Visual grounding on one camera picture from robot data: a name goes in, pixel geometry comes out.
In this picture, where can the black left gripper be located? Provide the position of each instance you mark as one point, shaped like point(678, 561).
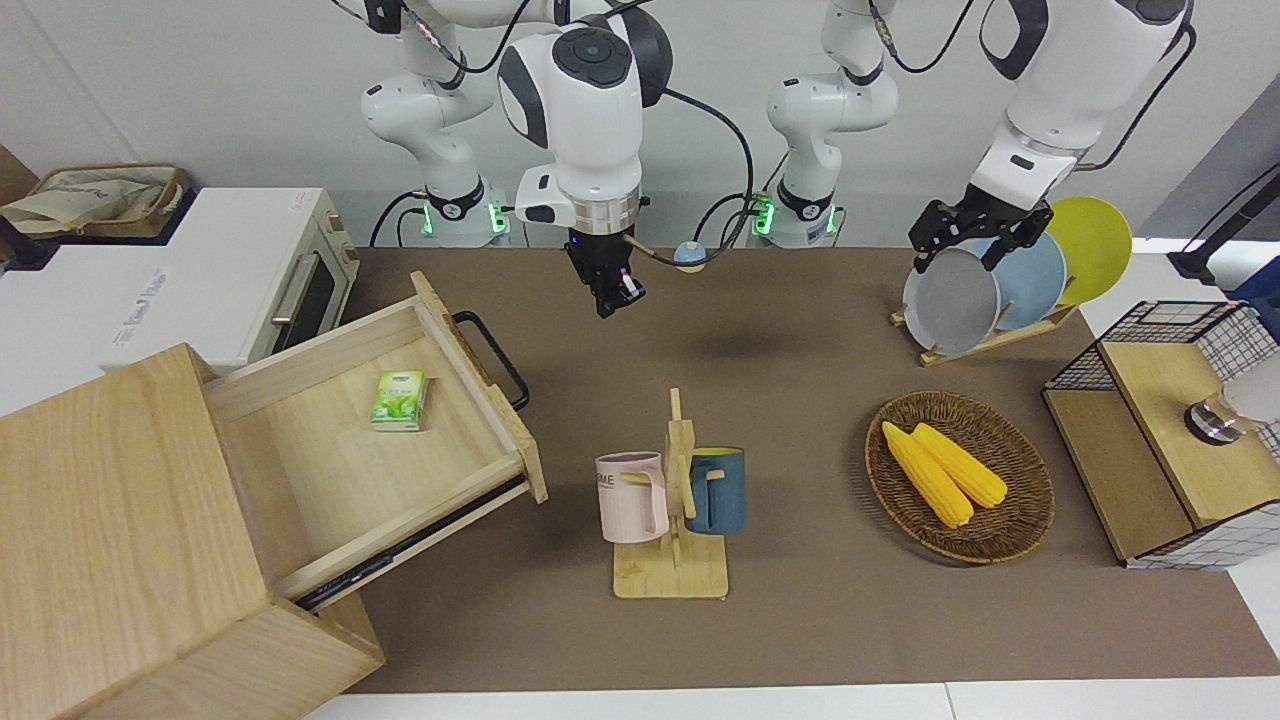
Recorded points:
point(990, 220)

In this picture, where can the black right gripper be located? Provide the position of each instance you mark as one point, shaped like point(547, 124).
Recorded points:
point(600, 255)

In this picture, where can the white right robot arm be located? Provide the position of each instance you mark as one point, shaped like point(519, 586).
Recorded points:
point(590, 130)

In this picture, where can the grey plate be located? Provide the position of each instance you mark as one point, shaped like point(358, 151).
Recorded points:
point(950, 305)

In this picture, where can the light blue plate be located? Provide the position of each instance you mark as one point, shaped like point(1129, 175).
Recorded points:
point(1035, 285)

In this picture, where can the small blue service bell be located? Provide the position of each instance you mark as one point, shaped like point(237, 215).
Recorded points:
point(690, 255)

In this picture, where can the wooden plate rack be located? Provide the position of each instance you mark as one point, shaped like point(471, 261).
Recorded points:
point(1000, 335)

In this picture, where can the yellow plate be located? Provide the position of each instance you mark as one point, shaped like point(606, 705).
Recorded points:
point(1095, 240)

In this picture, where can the pink mug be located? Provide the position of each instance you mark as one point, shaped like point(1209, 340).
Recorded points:
point(630, 500)

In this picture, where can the yellow corn cob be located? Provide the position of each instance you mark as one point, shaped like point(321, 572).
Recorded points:
point(930, 480)
point(965, 468)

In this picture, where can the dark blue mug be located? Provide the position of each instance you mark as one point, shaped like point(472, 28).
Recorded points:
point(722, 495)

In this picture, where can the green tissue pack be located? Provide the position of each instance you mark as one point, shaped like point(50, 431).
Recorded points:
point(400, 400)

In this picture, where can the brown wicker basket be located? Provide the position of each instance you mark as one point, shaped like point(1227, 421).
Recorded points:
point(1010, 530)

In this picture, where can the wooden mug tree stand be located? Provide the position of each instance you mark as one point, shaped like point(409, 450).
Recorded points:
point(672, 575)

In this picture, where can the brown table mat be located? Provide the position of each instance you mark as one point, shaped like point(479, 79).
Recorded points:
point(800, 630)

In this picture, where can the white toaster oven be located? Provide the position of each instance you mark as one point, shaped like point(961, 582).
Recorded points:
point(170, 270)

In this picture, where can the beige canvas tote bag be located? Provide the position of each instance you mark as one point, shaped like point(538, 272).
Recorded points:
point(95, 200)

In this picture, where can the light wooden cabinet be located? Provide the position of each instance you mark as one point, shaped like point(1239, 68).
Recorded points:
point(110, 520)

